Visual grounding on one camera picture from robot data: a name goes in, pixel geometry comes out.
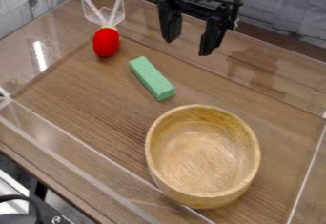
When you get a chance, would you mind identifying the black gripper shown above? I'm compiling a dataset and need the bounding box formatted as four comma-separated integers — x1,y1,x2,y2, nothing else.
158,0,244,56

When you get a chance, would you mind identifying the red strawberry toy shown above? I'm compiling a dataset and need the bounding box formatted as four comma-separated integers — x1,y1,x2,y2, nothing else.
93,27,121,57

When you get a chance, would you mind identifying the green rectangular block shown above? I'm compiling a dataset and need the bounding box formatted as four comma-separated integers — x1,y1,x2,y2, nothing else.
129,56,177,101

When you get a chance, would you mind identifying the wooden bowl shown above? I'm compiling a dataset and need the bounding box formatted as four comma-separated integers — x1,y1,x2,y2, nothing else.
145,104,261,209

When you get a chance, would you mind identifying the clear acrylic corner bracket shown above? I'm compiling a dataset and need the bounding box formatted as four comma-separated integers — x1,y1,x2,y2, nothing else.
82,0,125,27

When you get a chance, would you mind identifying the clear acrylic tray wall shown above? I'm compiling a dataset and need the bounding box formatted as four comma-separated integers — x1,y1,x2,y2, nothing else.
0,0,326,224

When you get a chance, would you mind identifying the black metal table frame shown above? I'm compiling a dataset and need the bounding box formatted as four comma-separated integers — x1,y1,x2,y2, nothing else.
30,178,74,224

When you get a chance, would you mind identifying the black cable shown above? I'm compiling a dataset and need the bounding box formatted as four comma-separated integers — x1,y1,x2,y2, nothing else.
0,193,43,224

